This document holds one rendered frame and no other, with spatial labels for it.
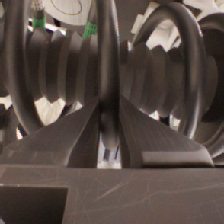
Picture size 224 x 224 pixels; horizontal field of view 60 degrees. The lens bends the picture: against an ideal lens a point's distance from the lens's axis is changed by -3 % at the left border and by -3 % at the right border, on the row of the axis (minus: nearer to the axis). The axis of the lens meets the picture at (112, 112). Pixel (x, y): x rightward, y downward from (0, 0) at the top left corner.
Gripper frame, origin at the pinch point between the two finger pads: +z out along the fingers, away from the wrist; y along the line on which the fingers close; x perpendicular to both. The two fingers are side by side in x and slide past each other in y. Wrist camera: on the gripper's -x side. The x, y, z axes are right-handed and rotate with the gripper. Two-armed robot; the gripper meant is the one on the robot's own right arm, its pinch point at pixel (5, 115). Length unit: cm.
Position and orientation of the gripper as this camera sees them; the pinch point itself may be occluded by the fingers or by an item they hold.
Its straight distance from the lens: 19.8
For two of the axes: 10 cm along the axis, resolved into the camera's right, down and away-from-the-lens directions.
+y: 9.8, 1.9, -0.5
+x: -1.3, 4.4, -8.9
